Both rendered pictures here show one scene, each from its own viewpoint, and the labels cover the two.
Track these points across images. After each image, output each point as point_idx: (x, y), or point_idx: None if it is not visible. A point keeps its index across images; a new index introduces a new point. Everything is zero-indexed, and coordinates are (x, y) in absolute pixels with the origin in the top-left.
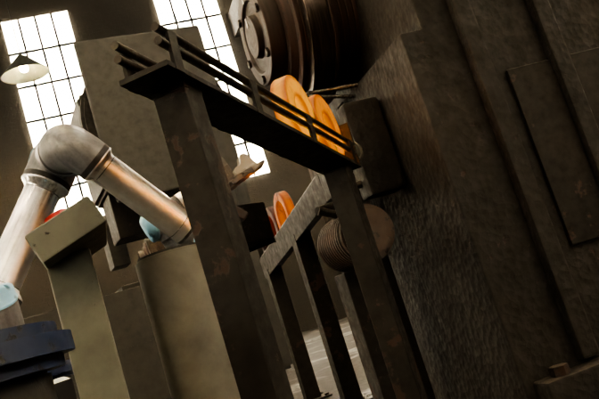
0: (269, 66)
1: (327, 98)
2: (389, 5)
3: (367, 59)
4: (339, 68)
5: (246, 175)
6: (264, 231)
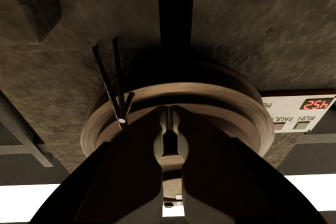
0: None
1: (117, 67)
2: (32, 79)
3: (111, 59)
4: (110, 80)
5: (57, 190)
6: None
